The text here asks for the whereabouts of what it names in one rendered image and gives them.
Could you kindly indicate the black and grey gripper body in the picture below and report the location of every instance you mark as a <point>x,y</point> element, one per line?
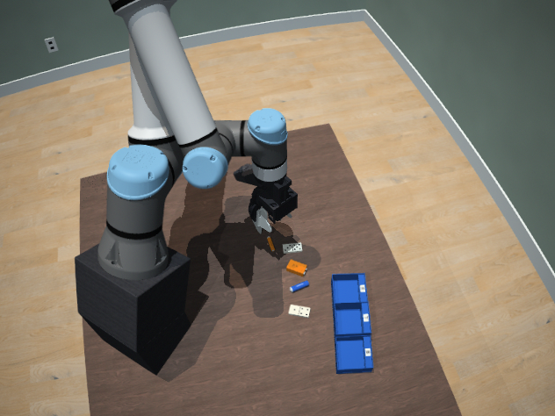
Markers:
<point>270,194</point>

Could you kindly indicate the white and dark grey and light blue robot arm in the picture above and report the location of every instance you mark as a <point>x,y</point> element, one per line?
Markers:
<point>140,177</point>

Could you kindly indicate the blue aa battery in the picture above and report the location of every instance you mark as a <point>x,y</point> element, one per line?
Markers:
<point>299,286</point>

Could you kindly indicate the white domino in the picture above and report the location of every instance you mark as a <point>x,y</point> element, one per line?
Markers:
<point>292,248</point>
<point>299,311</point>

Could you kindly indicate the blue rack of three bins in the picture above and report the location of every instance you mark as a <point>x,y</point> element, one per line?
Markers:
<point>353,353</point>

